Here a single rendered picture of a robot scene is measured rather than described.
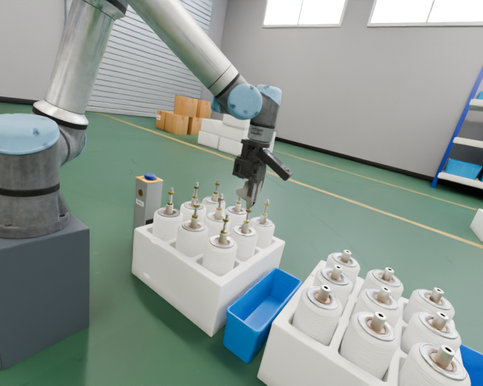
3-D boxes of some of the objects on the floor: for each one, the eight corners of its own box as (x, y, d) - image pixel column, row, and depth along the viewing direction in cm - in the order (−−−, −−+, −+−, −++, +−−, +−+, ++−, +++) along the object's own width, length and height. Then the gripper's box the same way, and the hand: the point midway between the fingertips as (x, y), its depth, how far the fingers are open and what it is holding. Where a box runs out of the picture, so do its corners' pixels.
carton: (186, 135, 448) (188, 116, 439) (175, 134, 430) (177, 115, 421) (175, 131, 465) (177, 113, 456) (164, 130, 446) (165, 112, 437)
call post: (141, 256, 105) (146, 183, 95) (130, 249, 108) (135, 177, 98) (156, 250, 110) (162, 181, 101) (146, 243, 114) (151, 175, 104)
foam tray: (437, 517, 48) (483, 456, 42) (256, 377, 67) (271, 322, 61) (428, 366, 80) (454, 320, 74) (307, 300, 99) (321, 259, 93)
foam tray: (211, 338, 75) (221, 286, 70) (130, 273, 95) (133, 228, 89) (274, 280, 107) (285, 241, 101) (205, 240, 126) (210, 205, 121)
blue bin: (249, 369, 68) (258, 334, 65) (217, 343, 74) (224, 309, 70) (294, 309, 93) (303, 281, 89) (267, 293, 98) (275, 266, 94)
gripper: (251, 137, 85) (238, 198, 91) (236, 138, 76) (224, 205, 82) (275, 143, 81) (261, 206, 88) (263, 145, 73) (248, 214, 79)
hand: (251, 204), depth 84 cm, fingers closed
